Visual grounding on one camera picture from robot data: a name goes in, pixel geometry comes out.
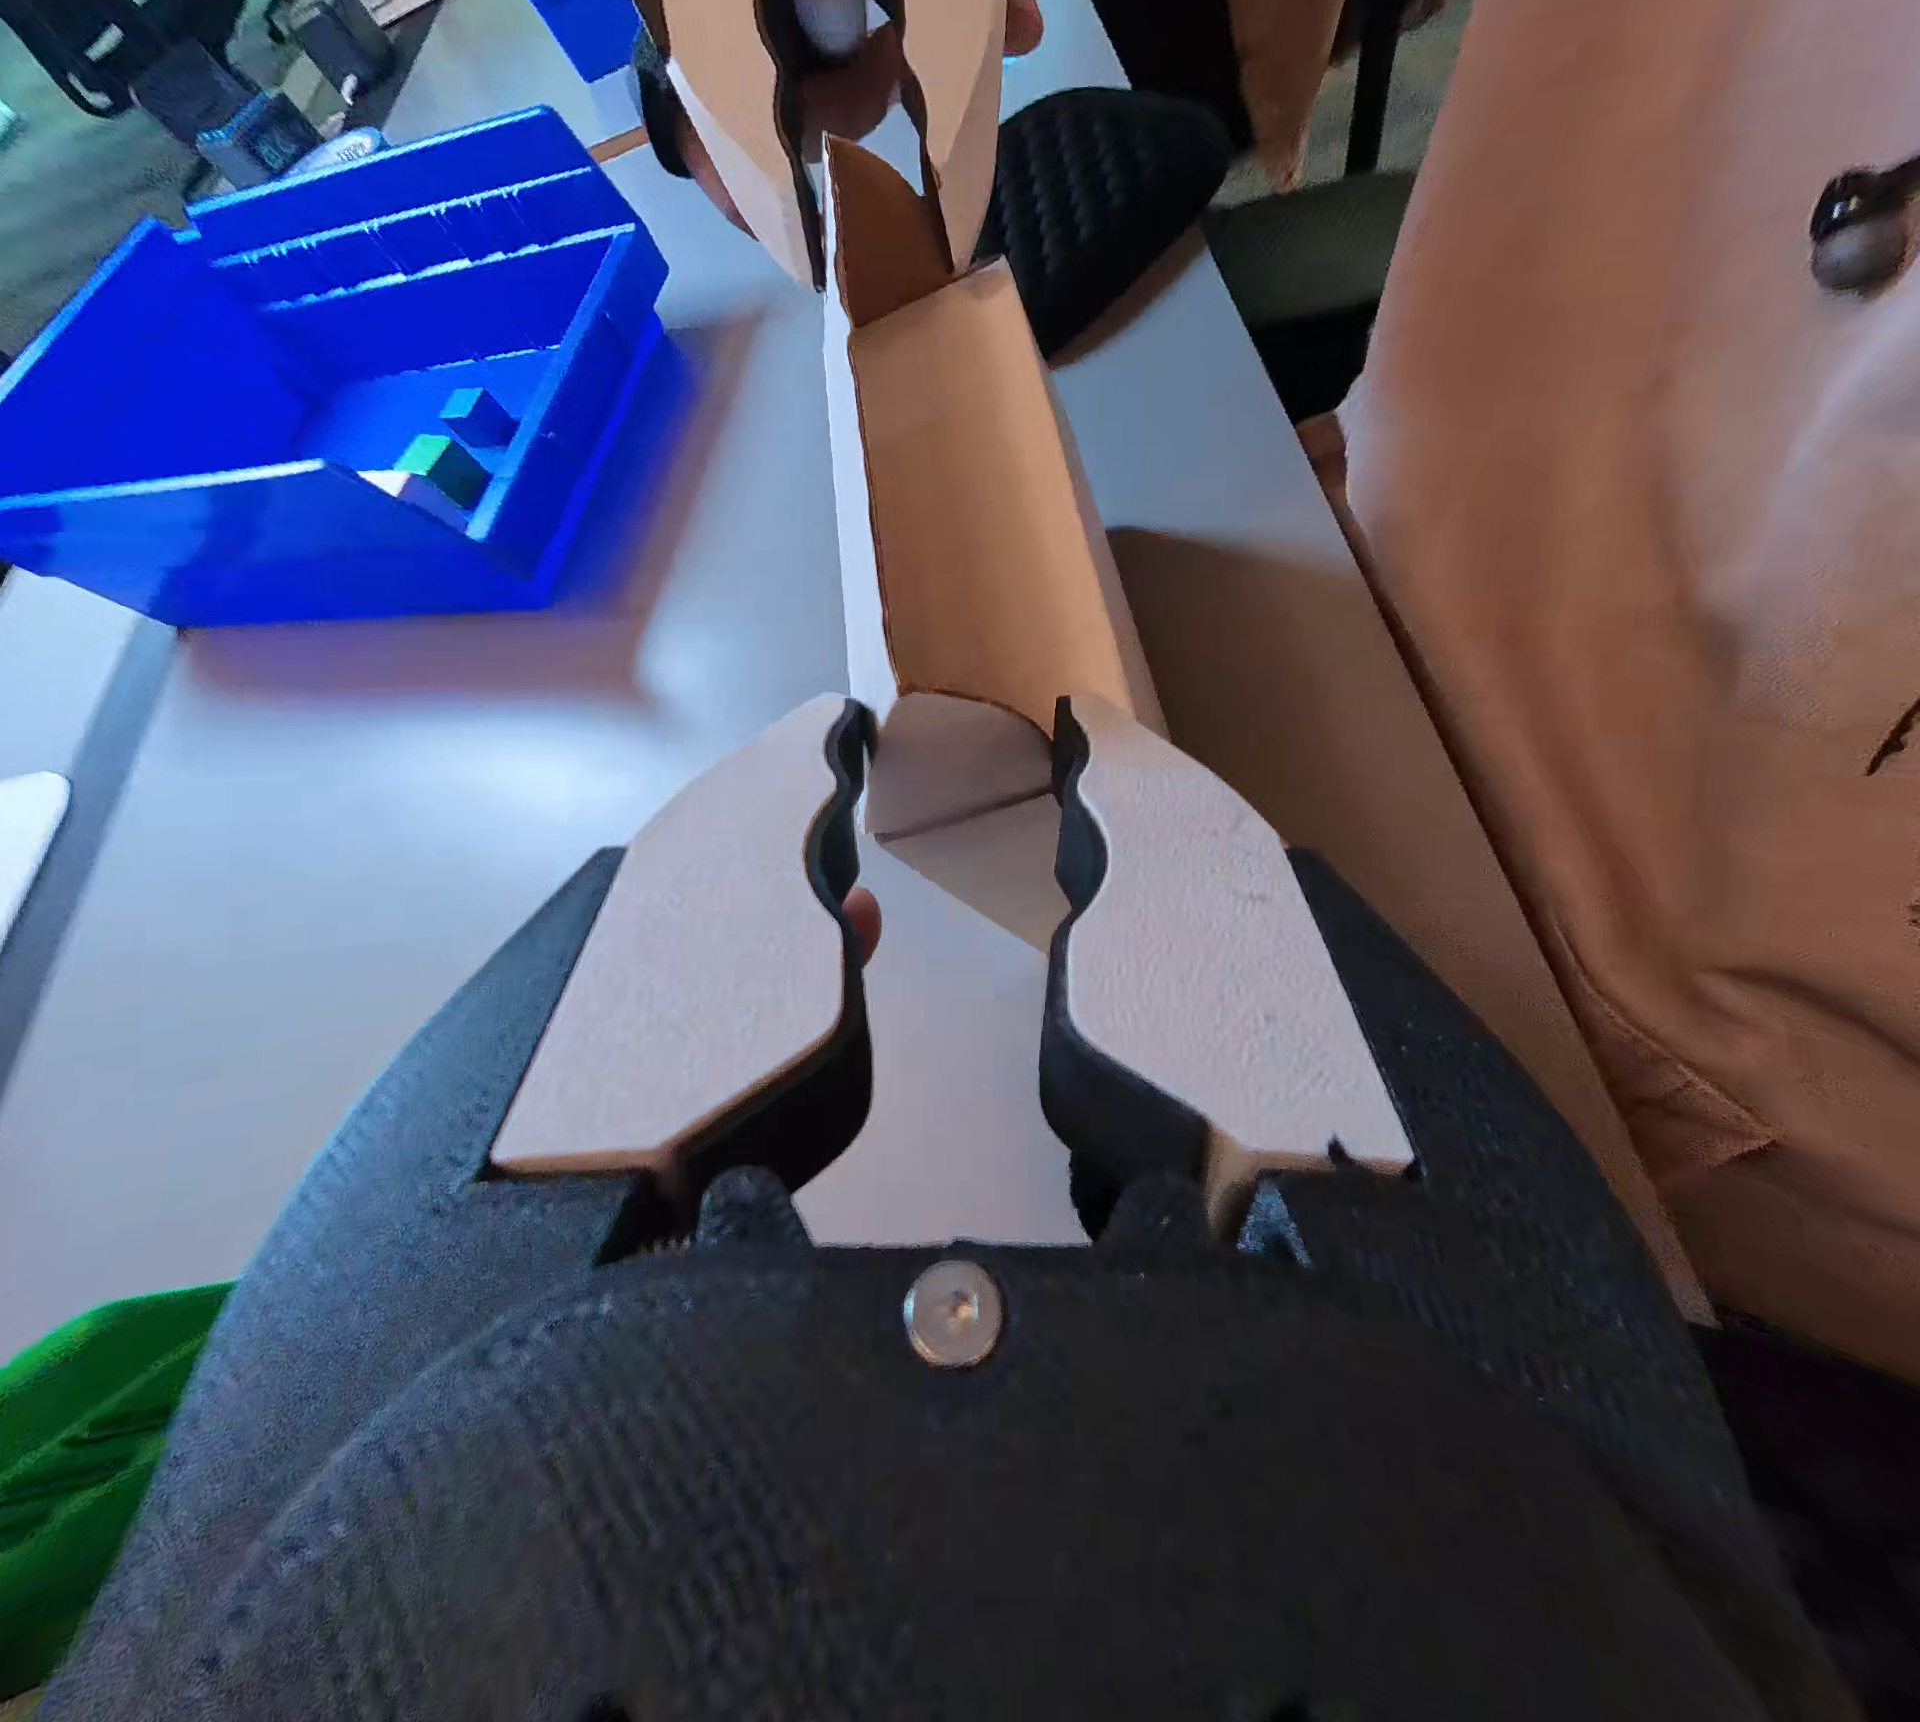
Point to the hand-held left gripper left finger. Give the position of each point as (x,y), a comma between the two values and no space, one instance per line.
(691,972)

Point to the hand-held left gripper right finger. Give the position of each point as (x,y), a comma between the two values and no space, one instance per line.
(1219,972)

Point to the blue cube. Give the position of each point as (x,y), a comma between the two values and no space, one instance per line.
(476,415)

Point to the white cardboard box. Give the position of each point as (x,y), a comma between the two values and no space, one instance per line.
(960,522)

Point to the green cube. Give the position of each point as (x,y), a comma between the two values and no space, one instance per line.
(439,463)

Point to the blue plastic divider bin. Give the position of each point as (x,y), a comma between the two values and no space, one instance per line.
(134,522)

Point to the dark box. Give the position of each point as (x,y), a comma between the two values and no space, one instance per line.
(338,34)
(263,141)

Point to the person's left hand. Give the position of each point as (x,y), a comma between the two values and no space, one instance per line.
(860,926)

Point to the white round container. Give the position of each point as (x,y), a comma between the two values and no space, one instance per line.
(349,153)

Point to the dark grey chair seat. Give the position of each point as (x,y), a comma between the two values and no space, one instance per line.
(1305,236)

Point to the black office chair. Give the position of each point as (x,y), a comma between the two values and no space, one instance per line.
(181,12)

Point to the green plastic bin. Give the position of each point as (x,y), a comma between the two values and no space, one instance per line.
(75,1452)

